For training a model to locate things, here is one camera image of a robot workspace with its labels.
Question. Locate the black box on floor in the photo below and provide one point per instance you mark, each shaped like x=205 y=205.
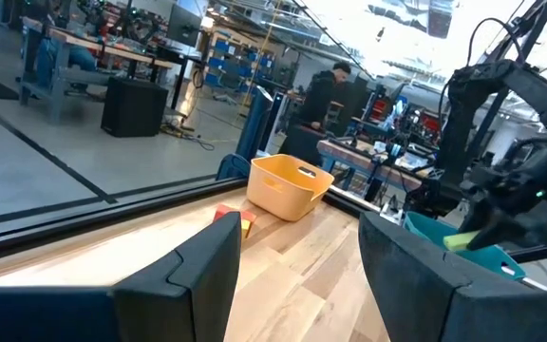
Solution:
x=133 y=107

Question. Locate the white tower fan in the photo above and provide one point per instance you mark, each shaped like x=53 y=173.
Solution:
x=278 y=123

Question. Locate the shelving with blue bins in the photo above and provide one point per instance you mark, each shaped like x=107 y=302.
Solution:
x=228 y=62

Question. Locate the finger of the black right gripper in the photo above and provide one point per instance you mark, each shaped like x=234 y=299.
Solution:
x=489 y=230
x=477 y=211

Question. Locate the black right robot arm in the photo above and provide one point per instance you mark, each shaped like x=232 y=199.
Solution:
x=463 y=119

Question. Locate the cluttered blue-legged workbench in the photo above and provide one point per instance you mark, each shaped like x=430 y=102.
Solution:
x=349 y=159

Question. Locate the dark stand post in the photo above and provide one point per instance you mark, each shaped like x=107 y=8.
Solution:
x=254 y=123

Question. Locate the black desk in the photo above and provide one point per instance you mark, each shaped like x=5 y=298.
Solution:
x=178 y=54

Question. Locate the yellow plastic bin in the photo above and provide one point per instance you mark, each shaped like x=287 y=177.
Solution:
x=283 y=195

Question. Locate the dark frame clamp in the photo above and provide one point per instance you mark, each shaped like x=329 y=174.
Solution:
x=233 y=168

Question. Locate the yellow-green block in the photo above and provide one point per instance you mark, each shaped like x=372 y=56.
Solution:
x=458 y=241

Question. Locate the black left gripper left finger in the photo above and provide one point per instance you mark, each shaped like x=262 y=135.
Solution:
x=183 y=304

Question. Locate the person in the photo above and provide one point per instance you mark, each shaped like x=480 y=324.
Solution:
x=318 y=95
x=48 y=59

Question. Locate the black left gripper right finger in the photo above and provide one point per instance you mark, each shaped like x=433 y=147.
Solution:
x=420 y=294

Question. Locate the teal plastic bin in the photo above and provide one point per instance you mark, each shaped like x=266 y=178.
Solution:
x=492 y=262

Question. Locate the yellow small block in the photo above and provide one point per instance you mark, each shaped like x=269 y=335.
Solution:
x=246 y=229

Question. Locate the black computer monitor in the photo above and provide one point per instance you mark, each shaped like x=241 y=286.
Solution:
x=183 y=26

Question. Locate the red thick brick block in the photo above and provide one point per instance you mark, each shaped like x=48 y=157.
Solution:
x=228 y=212

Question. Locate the wood-top grey workbench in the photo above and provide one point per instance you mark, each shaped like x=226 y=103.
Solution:
x=64 y=76

